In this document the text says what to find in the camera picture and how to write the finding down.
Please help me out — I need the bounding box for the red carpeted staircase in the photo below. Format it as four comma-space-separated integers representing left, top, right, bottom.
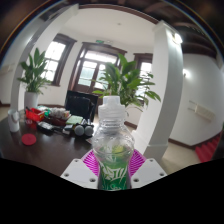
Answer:
194, 131, 223, 164

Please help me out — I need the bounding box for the green plant in white pot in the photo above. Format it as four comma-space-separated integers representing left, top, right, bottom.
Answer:
17, 47, 53, 109
92, 53, 162, 116

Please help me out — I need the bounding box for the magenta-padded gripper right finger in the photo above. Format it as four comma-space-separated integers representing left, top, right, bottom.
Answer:
128, 148, 168, 189

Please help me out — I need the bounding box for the black chair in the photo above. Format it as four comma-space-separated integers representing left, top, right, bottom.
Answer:
64, 89, 100, 124

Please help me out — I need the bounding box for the red plastic box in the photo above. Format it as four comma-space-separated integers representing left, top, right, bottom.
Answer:
25, 107, 46, 123

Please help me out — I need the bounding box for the white wall radiator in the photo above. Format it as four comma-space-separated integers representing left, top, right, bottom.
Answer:
187, 99, 216, 123

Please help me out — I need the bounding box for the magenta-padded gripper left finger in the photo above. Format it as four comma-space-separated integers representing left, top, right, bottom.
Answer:
59, 148, 101, 190

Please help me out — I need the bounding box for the dark wooden glazed double door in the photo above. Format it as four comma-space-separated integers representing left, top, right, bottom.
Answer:
68, 41, 128, 98

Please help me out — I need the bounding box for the flat round red coaster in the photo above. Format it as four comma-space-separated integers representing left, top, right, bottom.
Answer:
21, 133, 38, 146

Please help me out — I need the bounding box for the flat black device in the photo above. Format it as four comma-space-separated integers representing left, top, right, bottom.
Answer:
35, 121, 54, 134

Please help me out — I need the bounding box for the dark-framed window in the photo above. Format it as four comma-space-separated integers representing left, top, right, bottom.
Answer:
42, 33, 78, 87
133, 52, 154, 98

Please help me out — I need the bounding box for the dark tray with small jars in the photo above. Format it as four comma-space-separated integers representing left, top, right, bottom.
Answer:
49, 107, 72, 127

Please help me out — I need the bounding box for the grey-headed microphone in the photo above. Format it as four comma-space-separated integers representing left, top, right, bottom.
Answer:
83, 123, 95, 138
73, 123, 86, 137

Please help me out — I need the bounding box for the column-mounted spotlight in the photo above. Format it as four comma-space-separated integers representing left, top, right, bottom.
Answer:
171, 32, 184, 45

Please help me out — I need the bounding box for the clear green-labelled drink bottle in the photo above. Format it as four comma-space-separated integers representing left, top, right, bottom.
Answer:
91, 95, 136, 191

